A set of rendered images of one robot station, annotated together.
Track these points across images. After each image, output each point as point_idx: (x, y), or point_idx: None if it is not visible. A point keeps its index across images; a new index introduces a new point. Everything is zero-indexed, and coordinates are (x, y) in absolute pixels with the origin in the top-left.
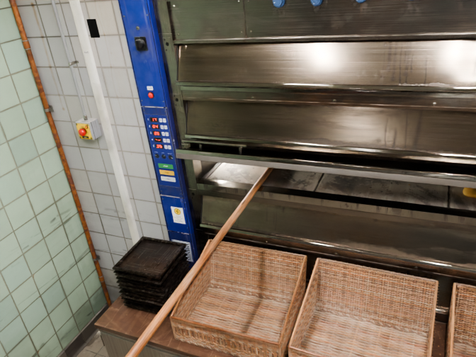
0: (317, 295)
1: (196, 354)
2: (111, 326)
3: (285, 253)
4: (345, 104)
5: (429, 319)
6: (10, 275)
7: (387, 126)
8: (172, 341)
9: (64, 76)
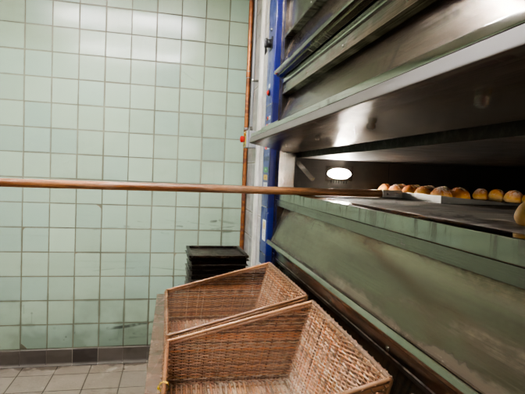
0: (294, 359)
1: (152, 335)
2: (158, 299)
3: (296, 287)
4: (347, 46)
5: None
6: (156, 238)
7: (373, 62)
8: (160, 322)
9: (255, 97)
